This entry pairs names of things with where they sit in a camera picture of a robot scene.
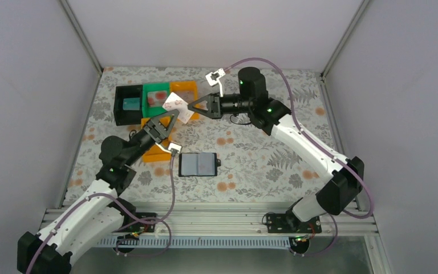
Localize green storage bin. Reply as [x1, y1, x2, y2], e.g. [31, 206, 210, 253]
[141, 82, 171, 118]

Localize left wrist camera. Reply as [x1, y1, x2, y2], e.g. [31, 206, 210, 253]
[156, 141, 183, 155]

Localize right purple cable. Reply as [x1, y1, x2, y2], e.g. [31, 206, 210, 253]
[222, 57, 375, 220]

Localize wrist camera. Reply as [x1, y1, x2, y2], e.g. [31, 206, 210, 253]
[156, 141, 183, 155]
[205, 68, 226, 97]

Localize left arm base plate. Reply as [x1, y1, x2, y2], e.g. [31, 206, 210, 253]
[119, 212, 157, 233]

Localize teal card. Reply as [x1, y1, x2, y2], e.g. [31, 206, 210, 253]
[123, 98, 141, 111]

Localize purple cable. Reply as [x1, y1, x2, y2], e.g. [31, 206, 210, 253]
[222, 57, 375, 220]
[25, 151, 177, 274]

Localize red patterned card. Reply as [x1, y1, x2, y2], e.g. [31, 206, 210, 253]
[147, 90, 169, 107]

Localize aluminium rail frame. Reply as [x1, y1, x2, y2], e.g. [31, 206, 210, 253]
[39, 202, 379, 237]

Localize black storage bin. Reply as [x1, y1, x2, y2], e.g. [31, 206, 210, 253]
[113, 85, 143, 126]

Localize orange storage bin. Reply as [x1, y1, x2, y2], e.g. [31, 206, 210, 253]
[170, 81, 198, 120]
[140, 116, 172, 163]

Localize far orange storage bin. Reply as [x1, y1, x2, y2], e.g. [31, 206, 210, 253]
[170, 81, 198, 120]

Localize white floral card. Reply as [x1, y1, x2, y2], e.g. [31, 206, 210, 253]
[162, 92, 194, 124]

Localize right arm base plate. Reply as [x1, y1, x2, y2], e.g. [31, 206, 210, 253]
[261, 212, 322, 234]

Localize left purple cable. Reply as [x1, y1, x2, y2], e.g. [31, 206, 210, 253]
[25, 151, 177, 274]

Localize near orange storage bin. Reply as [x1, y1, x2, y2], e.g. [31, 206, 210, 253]
[140, 116, 172, 163]

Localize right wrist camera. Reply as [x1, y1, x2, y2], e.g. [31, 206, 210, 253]
[205, 68, 226, 97]

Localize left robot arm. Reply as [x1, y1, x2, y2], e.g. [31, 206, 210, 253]
[17, 110, 181, 273]

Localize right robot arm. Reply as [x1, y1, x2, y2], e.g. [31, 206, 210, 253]
[188, 67, 364, 221]

